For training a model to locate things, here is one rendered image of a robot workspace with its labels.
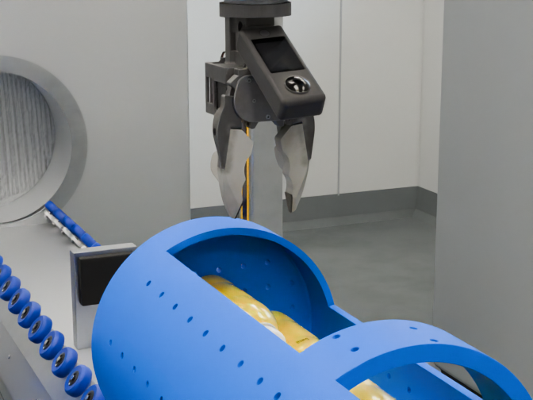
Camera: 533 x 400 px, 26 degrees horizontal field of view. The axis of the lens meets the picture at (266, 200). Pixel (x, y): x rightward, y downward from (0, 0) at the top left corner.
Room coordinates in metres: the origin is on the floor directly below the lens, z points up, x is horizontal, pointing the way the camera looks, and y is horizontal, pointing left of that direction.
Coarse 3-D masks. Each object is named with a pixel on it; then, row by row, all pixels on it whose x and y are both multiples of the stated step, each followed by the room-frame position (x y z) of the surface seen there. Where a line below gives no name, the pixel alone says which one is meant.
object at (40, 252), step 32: (0, 224) 2.43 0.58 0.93; (32, 224) 2.45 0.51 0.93; (32, 256) 2.20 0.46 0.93; (64, 256) 2.20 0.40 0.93; (32, 288) 1.99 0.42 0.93; (64, 288) 1.99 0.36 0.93; (64, 320) 1.82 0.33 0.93; (0, 352) 1.83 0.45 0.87; (0, 384) 1.88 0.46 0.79; (32, 384) 1.64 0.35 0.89
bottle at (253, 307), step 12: (204, 276) 1.28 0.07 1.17; (216, 276) 1.28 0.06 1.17; (216, 288) 1.24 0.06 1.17; (228, 288) 1.23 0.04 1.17; (240, 300) 1.19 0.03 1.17; (252, 300) 1.19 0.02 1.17; (252, 312) 1.16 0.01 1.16; (264, 312) 1.17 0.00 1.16; (264, 324) 1.15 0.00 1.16; (276, 324) 1.17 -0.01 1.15
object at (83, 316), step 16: (80, 256) 1.68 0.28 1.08; (96, 256) 1.68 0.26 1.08; (112, 256) 1.69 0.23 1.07; (80, 272) 1.67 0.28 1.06; (96, 272) 1.67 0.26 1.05; (112, 272) 1.68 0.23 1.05; (80, 288) 1.67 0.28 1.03; (96, 288) 1.67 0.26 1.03; (80, 304) 1.68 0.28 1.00; (96, 304) 1.67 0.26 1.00; (80, 320) 1.68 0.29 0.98; (80, 336) 1.68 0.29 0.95
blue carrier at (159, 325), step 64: (128, 256) 1.26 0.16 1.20; (192, 256) 1.29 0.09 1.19; (256, 256) 1.32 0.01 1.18; (128, 320) 1.16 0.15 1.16; (192, 320) 1.05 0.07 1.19; (320, 320) 1.32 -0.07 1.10; (384, 320) 0.94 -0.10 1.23; (128, 384) 1.11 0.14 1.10; (192, 384) 0.98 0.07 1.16; (256, 384) 0.90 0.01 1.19; (320, 384) 0.85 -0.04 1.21; (384, 384) 1.18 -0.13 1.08; (448, 384) 1.06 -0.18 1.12; (512, 384) 0.92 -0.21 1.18
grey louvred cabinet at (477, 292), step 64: (448, 0) 3.73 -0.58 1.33; (512, 0) 3.41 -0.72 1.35; (448, 64) 3.72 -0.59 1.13; (512, 64) 3.40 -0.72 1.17; (448, 128) 3.71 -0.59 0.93; (512, 128) 3.38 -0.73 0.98; (448, 192) 3.69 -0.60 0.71; (512, 192) 3.37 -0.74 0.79; (448, 256) 3.68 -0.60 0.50; (512, 256) 3.35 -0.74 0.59; (448, 320) 3.67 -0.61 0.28; (512, 320) 3.34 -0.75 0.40
